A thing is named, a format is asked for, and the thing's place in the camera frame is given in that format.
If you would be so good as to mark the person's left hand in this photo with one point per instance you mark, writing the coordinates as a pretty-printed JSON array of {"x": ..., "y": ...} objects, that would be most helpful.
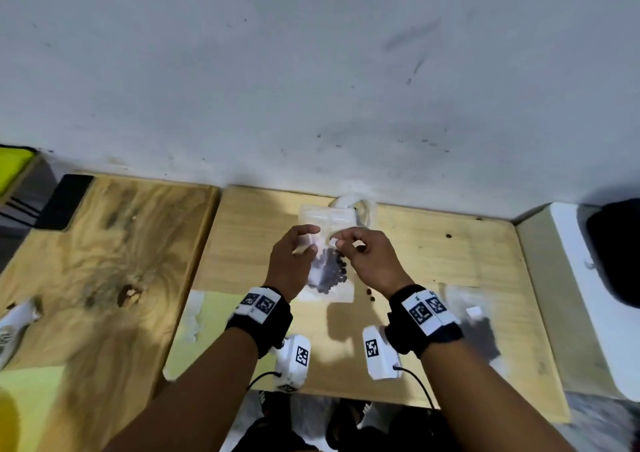
[{"x": 287, "y": 266}]

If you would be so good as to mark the person's right hand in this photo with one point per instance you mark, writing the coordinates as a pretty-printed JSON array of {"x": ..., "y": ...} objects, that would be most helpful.
[{"x": 377, "y": 266}]

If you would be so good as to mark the dark seeds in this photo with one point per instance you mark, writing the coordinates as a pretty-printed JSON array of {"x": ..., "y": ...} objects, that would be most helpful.
[
  {"x": 480, "y": 339},
  {"x": 327, "y": 269}
]

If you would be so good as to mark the small clear plastic bag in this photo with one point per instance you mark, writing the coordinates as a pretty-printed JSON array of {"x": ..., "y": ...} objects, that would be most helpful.
[
  {"x": 460, "y": 296},
  {"x": 325, "y": 214}
]

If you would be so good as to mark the person's right forearm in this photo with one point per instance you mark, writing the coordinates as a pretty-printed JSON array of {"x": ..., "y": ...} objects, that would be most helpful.
[{"x": 485, "y": 401}]

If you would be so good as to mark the person's left forearm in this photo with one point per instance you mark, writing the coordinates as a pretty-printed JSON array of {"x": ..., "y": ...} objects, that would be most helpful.
[{"x": 195, "y": 396}]

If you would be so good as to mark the person's legs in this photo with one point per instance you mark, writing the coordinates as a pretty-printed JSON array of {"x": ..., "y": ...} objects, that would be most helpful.
[{"x": 345, "y": 429}]

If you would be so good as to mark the black left wristband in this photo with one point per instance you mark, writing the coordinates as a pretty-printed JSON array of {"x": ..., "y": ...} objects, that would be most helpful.
[{"x": 262, "y": 324}]

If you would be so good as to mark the yellow label backing sheet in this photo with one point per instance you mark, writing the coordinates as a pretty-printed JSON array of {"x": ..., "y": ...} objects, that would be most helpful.
[{"x": 220, "y": 316}]

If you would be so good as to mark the white cabinet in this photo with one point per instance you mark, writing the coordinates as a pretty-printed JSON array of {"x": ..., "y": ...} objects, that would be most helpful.
[{"x": 555, "y": 306}]

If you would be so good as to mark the black flat phone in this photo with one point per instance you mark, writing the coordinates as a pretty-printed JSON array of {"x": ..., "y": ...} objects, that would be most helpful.
[{"x": 65, "y": 201}]

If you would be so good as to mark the black bag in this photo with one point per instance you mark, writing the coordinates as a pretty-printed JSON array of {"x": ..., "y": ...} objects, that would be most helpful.
[{"x": 617, "y": 251}]

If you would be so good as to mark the dark grey furniture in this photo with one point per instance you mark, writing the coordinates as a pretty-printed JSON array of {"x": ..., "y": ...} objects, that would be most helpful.
[{"x": 27, "y": 201}]

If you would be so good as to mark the yellow paper sheet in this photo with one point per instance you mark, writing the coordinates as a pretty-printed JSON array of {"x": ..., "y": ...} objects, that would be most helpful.
[{"x": 35, "y": 406}]

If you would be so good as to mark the yellow green cloth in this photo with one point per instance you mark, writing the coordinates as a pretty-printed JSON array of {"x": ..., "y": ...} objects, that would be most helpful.
[{"x": 12, "y": 166}]

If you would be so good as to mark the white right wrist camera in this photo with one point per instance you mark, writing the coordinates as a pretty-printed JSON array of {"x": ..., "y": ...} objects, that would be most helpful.
[{"x": 380, "y": 361}]

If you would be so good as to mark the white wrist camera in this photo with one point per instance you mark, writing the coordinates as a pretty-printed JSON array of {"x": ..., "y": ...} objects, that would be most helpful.
[
  {"x": 290, "y": 366},
  {"x": 380, "y": 361}
]

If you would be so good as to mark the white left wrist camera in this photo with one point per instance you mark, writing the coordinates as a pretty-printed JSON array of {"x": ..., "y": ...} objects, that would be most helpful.
[{"x": 290, "y": 366}]

